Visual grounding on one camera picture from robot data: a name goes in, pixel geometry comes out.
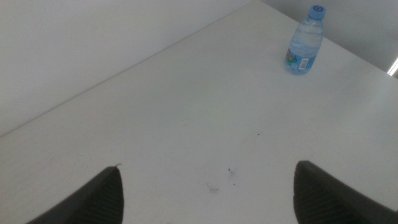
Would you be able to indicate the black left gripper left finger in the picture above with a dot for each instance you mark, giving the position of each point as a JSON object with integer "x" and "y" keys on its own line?
{"x": 96, "y": 199}

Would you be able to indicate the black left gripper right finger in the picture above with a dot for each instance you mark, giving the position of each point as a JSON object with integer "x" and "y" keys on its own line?
{"x": 323, "y": 199}

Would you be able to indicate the clear water bottle blue cap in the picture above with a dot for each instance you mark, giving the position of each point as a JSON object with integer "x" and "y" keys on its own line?
{"x": 303, "y": 46}

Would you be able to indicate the bright light strip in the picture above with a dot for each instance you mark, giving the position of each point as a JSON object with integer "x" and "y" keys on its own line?
{"x": 393, "y": 67}

